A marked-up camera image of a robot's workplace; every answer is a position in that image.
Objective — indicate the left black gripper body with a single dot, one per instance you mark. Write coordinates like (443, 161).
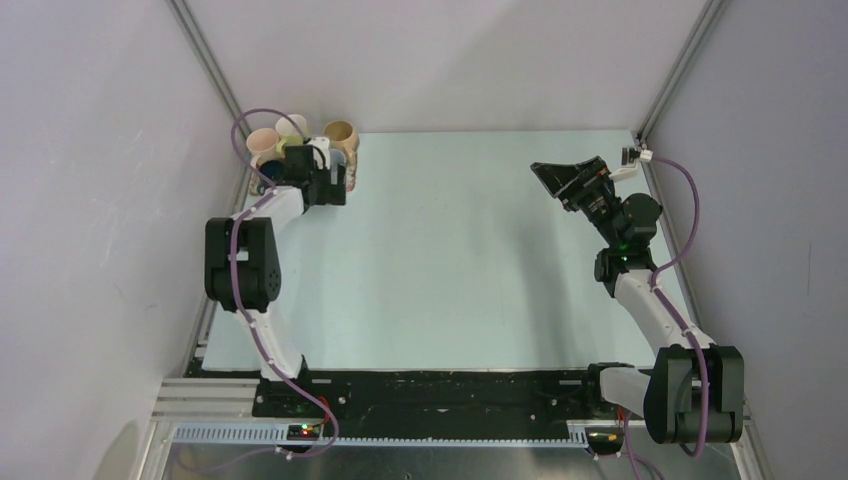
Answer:
(326, 193)

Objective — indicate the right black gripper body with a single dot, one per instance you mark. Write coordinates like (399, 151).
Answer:
(594, 199)

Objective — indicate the grey mug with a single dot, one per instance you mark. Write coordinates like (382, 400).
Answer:
(337, 158)

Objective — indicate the blue ceramic mug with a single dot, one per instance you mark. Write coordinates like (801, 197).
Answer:
(272, 173)

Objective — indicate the beige ceramic mug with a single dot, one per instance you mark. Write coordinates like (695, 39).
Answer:
(344, 136)

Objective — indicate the yellow ceramic mug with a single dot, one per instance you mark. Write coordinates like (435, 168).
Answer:
(292, 130)

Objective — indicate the pink ceramic mug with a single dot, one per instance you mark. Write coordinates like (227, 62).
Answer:
(262, 145)

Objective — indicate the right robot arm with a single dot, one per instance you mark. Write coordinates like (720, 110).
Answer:
(694, 394)

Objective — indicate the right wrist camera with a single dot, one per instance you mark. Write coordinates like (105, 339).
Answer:
(632, 159)

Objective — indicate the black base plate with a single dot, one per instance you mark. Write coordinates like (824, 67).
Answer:
(539, 404)

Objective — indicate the grey cable duct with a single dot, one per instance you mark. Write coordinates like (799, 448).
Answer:
(275, 434)

